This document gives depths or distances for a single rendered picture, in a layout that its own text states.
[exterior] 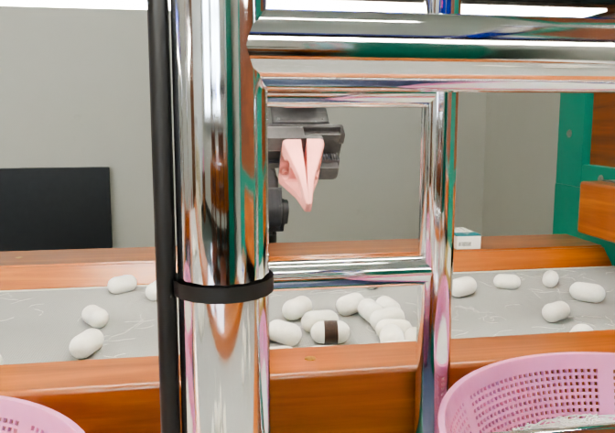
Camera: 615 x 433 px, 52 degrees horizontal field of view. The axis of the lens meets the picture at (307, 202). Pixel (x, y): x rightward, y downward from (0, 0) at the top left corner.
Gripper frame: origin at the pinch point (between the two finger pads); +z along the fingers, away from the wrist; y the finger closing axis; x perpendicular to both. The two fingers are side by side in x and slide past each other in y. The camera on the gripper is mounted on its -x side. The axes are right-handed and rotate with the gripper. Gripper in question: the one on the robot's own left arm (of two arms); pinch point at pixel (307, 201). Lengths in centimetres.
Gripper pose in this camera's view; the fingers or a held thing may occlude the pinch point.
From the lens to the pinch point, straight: 69.0
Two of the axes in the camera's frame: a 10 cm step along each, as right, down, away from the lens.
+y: 9.9, -0.2, 1.6
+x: -1.1, 6.6, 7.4
